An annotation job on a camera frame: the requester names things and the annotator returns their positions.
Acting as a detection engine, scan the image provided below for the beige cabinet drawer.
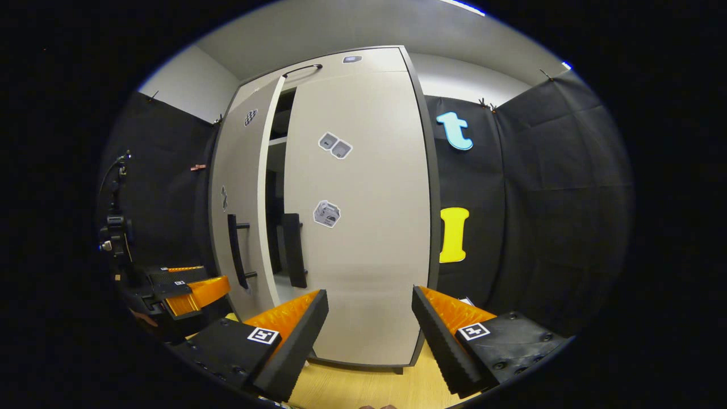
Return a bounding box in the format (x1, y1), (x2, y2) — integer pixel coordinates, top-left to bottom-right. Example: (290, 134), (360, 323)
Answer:
(236, 45), (411, 97)

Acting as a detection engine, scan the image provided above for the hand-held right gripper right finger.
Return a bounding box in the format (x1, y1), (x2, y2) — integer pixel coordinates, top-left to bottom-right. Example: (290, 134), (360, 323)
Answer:
(410, 285), (569, 398)

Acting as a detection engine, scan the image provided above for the white cabinet door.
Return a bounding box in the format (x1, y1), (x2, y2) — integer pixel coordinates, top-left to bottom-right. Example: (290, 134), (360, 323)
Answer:
(282, 62), (432, 367)
(209, 76), (286, 322)

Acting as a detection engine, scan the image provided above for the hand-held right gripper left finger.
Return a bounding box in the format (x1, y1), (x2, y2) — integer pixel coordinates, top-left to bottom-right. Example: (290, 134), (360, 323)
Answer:
(170, 289), (330, 403)

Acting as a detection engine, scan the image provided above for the grey cabinet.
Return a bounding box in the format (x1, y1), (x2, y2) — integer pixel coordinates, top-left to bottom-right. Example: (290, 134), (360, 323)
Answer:
(207, 45), (442, 375)

